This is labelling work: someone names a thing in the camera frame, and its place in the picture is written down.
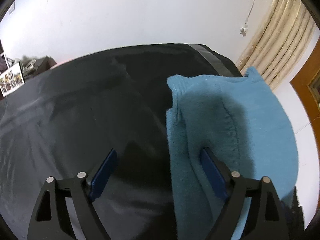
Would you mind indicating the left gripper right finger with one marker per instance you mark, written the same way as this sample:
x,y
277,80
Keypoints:
x,y
253,202

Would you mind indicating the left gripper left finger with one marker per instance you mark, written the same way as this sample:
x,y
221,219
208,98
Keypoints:
x,y
60,200

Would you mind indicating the teal knit sweater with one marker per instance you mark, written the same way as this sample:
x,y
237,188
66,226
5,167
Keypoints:
x,y
244,125

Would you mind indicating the black cloth work mat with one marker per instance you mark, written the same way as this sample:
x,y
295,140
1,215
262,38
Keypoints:
x,y
67,120

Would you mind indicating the cream curtain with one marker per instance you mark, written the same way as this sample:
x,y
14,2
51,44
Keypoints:
x,y
279,42

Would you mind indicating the wooden window frame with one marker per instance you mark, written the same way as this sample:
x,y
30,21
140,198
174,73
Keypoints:
x,y
301,84

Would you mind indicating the photo collage frame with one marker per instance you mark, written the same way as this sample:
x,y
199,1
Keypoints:
x,y
11,80

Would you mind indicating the white wall switch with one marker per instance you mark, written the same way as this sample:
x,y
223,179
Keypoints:
x,y
12,8

